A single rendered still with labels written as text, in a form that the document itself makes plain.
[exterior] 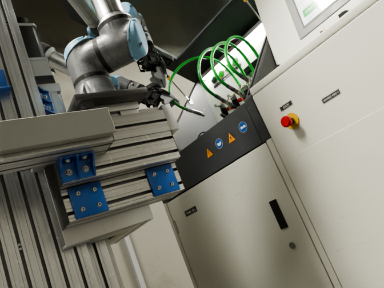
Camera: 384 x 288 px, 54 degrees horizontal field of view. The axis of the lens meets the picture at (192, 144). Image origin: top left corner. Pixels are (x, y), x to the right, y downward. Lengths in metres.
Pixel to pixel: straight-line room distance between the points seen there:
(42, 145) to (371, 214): 0.88
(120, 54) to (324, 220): 0.80
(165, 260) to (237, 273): 1.80
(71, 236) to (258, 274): 0.71
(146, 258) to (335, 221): 2.23
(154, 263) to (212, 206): 1.79
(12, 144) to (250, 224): 0.88
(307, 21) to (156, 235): 2.30
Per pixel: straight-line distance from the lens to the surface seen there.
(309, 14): 1.54
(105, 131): 0.94
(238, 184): 1.42
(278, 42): 1.61
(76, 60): 1.22
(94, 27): 1.64
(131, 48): 1.18
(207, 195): 1.54
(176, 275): 3.33
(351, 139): 1.16
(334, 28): 1.19
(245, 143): 1.37
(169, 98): 1.79
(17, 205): 1.17
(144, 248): 3.25
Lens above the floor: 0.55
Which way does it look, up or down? 15 degrees up
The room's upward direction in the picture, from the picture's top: 22 degrees counter-clockwise
